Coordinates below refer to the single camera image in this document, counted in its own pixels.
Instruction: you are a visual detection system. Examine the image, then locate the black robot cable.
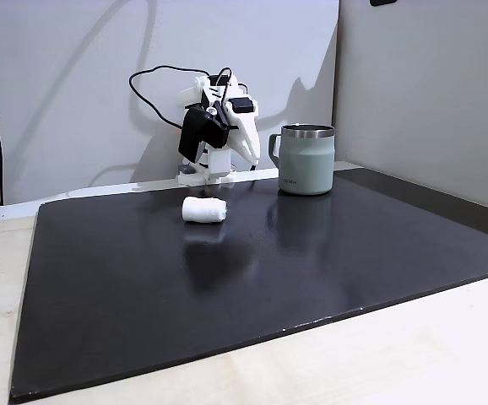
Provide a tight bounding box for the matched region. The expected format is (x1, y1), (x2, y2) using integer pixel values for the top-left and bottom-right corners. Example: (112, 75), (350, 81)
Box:
(127, 64), (233, 128)

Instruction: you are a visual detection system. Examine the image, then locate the black table mat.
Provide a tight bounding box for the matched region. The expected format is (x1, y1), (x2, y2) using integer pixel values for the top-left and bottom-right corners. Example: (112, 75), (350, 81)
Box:
(8, 166), (488, 402)

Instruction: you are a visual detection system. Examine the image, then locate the grey-green steel-rimmed mug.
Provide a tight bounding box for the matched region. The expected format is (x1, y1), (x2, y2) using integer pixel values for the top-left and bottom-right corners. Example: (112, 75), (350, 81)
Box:
(267, 123), (337, 197)

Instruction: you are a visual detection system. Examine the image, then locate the black camera box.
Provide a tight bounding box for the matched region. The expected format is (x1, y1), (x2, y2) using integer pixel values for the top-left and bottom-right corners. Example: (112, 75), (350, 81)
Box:
(177, 106), (230, 163)

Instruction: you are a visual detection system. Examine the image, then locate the white gauze roll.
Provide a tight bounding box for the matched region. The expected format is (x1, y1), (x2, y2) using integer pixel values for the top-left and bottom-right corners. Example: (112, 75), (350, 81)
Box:
(181, 195), (228, 224)

